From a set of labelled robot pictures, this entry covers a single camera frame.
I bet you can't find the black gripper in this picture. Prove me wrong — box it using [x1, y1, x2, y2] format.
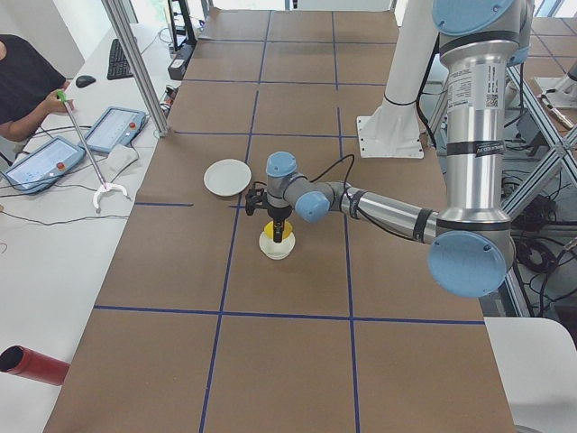
[267, 206, 291, 243]

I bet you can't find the yellow lemon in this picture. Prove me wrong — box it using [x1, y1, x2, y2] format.
[263, 220, 293, 240]

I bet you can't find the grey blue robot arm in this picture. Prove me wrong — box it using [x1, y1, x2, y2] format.
[245, 1, 534, 298]

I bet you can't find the white bowl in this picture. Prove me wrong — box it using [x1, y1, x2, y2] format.
[259, 231, 296, 260]

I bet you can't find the white round plate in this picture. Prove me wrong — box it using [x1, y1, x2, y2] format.
[204, 159, 252, 197]

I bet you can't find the white cloth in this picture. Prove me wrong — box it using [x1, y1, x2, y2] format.
[106, 145, 138, 171]

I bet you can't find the black box device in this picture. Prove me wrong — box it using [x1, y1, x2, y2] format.
[168, 44, 195, 80]

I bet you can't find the far blue teach pendant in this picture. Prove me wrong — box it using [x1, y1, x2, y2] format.
[85, 106, 146, 153]

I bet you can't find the blue teach pendant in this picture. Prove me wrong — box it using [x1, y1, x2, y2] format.
[85, 106, 146, 153]
[2, 136, 86, 194]

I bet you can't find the black keyboard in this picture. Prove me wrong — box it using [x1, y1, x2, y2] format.
[106, 39, 133, 80]

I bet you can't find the near blue teach pendant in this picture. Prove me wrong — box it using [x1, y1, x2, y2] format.
[2, 136, 86, 194]

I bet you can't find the black computer mouse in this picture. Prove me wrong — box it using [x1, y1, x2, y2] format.
[75, 75, 96, 88]

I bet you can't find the reacher grabber tool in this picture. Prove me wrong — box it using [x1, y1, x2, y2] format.
[56, 89, 130, 214]

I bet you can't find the person in black shirt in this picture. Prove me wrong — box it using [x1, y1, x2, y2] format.
[1, 34, 69, 143]

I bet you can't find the red cylinder tube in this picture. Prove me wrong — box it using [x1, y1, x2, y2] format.
[1, 345, 69, 386]

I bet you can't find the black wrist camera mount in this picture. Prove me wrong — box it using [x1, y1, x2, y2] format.
[244, 188, 268, 216]

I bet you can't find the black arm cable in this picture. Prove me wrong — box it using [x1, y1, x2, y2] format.
[310, 153, 357, 199]

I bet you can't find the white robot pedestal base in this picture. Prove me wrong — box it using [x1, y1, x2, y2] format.
[357, 0, 439, 159]

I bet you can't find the aluminium frame post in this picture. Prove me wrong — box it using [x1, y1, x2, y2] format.
[102, 0, 169, 137]

